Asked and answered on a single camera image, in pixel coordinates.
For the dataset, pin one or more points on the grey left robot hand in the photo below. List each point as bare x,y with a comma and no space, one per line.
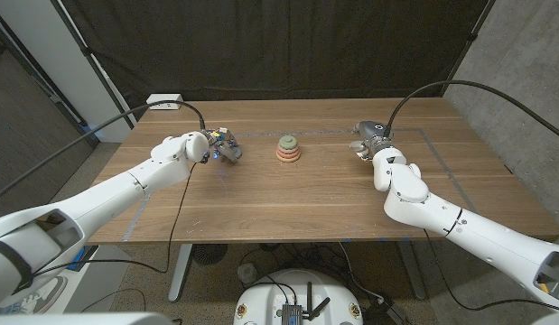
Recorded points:
222,142

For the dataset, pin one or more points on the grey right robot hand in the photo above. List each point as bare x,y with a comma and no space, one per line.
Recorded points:
371,133

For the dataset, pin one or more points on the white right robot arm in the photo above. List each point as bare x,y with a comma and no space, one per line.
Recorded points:
441,212

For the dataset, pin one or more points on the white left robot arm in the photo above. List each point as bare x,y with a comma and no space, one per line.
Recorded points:
116,194

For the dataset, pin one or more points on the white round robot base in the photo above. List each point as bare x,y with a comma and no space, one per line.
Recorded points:
261,302

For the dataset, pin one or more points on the white power strip box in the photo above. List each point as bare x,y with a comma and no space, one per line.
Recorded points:
159,100

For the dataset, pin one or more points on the black fabric backdrop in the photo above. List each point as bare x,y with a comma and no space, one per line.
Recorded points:
279,45

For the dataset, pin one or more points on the black round floor fan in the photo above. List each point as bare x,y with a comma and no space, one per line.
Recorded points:
209,253

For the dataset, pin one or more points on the grey round floor puck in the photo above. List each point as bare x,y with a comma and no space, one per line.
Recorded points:
247,273

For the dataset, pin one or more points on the white table leg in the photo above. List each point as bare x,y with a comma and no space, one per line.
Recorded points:
179,275

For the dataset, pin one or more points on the black backdrop stand pole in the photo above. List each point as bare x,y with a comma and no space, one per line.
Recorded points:
86,51
473,36

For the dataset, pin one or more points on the grey table leg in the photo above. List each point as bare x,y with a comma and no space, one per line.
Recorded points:
414,275

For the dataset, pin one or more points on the black power adapter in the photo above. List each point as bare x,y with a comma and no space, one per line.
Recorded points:
380,313

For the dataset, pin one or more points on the grey antenna radio module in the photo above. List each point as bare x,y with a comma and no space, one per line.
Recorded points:
291,313

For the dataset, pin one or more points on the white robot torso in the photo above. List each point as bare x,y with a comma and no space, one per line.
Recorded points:
80,319

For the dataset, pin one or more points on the white grey sneaker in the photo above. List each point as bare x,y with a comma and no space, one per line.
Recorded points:
46,291

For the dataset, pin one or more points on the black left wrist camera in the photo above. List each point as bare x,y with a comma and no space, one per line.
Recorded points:
205,158

